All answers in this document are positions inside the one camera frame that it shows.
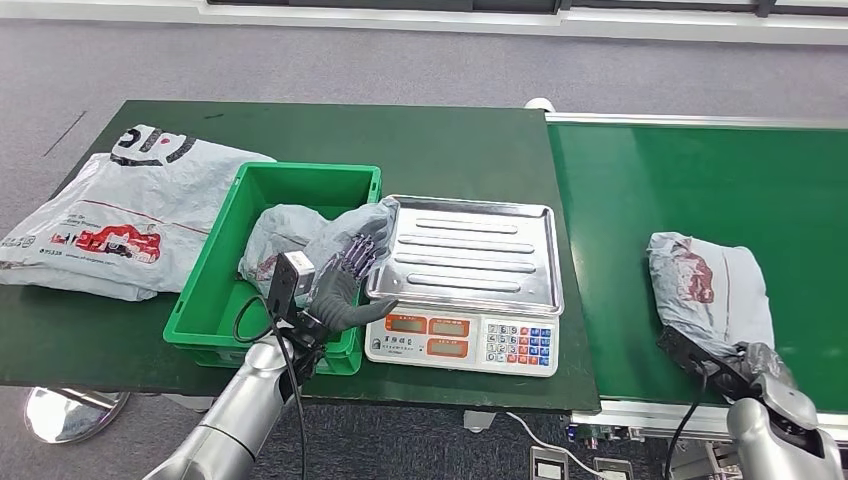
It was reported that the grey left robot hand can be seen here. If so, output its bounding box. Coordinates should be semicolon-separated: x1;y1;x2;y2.
307;218;400;333

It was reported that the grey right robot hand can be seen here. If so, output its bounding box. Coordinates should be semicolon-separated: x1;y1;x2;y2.
735;341;800;393

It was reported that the plain grey parcel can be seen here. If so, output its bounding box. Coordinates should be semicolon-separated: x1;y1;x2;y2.
238;197;401;307

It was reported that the grey parcel with red print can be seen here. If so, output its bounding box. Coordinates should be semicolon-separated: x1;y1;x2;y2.
647;231;776;362

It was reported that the grey floor socket box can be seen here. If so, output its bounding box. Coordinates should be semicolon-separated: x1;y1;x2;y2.
592;457;635;480
528;445;571;480

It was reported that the green conveyor belt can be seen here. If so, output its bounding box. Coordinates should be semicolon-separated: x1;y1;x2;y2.
548;122;848;413

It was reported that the green plastic bin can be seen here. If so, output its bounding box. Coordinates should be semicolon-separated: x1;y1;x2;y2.
162;162;383;377

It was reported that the white scale with steel tray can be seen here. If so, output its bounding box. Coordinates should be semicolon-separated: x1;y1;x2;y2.
364;194;566;379

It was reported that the large white printed mail bag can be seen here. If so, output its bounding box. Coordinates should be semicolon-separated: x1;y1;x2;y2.
0;124;277;303

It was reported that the chrome table base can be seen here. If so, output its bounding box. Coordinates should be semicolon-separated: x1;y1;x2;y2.
23;388;130;445

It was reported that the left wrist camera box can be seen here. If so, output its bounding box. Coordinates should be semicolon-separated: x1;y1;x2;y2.
266;250;317;321

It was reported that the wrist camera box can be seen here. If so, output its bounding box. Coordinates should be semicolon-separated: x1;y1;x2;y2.
266;250;317;321
655;324;758;403

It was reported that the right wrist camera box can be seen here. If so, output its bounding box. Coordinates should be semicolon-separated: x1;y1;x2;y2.
655;324;758;403

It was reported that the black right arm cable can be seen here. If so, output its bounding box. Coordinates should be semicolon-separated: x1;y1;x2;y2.
664;374;710;480

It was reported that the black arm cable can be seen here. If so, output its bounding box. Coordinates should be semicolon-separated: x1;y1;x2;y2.
231;294;309;480
664;374;710;480

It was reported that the aluminium conveyor frame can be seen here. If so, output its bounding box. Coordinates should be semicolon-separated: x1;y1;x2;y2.
547;111;848;480

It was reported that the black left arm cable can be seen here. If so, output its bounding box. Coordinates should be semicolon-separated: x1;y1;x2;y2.
231;294;309;480

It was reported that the white bracket under table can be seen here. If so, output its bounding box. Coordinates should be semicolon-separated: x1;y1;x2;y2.
462;410;497;434

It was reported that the white floor cable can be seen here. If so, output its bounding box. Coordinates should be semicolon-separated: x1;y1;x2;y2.
506;411;627;478

